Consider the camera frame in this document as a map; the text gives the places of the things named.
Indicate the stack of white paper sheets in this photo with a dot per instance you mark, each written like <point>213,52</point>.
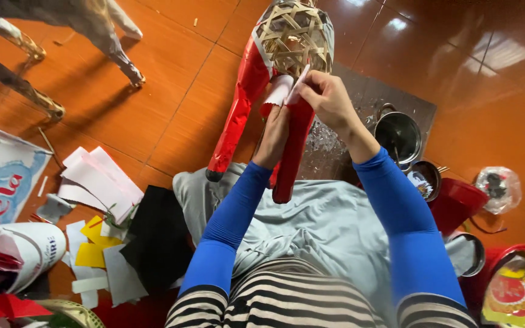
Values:
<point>100,180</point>

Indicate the small steel bowl with brush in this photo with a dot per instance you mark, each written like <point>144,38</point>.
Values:
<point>424,180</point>

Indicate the black white striped shirt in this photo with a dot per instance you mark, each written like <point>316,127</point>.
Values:
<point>285,296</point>

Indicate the white blue cardboard box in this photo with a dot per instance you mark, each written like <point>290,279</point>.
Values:
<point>2,182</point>

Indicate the white bag of paper scraps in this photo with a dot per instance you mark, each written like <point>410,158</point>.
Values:
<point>25,255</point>

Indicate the red plastic basin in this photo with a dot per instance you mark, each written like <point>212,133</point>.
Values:
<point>456,202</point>

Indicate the woven basket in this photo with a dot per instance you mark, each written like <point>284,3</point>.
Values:
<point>78,314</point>

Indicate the steel pot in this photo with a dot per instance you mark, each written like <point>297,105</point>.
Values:
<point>397,136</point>

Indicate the red plastic bucket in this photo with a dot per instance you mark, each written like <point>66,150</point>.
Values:
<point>476,282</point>

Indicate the black paper sheet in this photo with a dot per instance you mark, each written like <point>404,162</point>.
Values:
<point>157,237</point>

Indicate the yellow red foil packet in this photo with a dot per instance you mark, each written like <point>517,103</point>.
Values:
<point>515,291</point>

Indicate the bamboo frame animal red paper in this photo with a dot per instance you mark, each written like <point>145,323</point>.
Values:
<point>244,91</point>

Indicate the white paper strip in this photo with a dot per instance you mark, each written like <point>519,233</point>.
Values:
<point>299,84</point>

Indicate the white zigzag-edged paper piece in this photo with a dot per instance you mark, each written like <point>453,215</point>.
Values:
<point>280,90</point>

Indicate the yellow paper piece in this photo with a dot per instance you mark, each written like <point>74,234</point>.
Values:
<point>97,232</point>
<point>90,255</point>

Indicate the grey paper scrap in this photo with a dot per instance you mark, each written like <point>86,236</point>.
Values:
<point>55,208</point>

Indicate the light grey lap cloth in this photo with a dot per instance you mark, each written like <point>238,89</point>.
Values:
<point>326,223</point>

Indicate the red paper piece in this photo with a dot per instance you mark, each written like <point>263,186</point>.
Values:
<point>2,307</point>

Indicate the clear plastic bag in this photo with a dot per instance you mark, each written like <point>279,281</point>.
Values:
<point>499,189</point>

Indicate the grey paper horse figure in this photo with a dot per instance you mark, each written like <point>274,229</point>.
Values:
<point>103,32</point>

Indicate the person's left hand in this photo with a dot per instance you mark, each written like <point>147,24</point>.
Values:
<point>272,139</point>

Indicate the heap of silver foil shreds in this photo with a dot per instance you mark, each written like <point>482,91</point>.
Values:
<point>326,136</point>

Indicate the dark grey work board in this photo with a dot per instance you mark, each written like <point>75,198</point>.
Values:
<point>381,95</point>

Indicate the person's right hand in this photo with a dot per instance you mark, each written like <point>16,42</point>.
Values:
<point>333,102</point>

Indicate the heap of white paper scraps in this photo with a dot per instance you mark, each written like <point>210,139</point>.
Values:
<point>119,278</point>

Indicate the thin bamboo stick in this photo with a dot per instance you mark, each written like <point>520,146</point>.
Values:
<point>48,143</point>

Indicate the person's left fingers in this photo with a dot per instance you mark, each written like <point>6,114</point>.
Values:
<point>281,113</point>

